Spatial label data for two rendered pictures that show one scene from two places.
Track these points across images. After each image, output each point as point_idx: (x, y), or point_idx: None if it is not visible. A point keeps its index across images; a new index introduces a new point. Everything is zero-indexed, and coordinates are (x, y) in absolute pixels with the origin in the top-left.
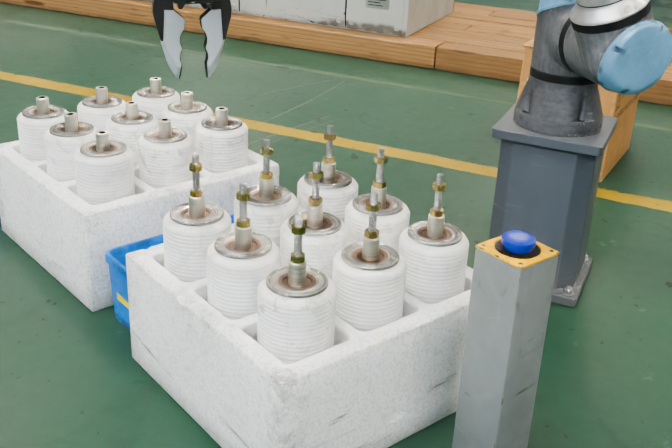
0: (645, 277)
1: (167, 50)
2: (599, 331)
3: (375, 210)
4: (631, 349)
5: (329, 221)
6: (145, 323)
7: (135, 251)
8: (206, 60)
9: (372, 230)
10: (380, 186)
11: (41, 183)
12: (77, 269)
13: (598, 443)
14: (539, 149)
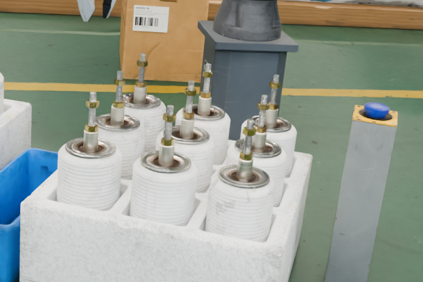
0: (297, 141)
1: None
2: (311, 182)
3: (267, 108)
4: (340, 188)
5: (194, 131)
6: (53, 264)
7: (26, 198)
8: (108, 2)
9: (263, 126)
10: (209, 96)
11: None
12: None
13: (386, 250)
14: (251, 53)
